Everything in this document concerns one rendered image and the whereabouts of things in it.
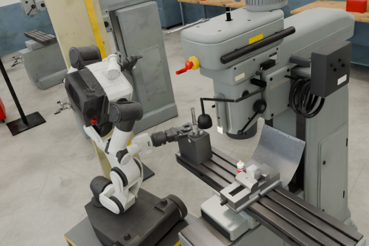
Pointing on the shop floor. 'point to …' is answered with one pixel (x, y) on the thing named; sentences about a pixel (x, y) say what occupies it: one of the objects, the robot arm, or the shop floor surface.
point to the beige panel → (78, 26)
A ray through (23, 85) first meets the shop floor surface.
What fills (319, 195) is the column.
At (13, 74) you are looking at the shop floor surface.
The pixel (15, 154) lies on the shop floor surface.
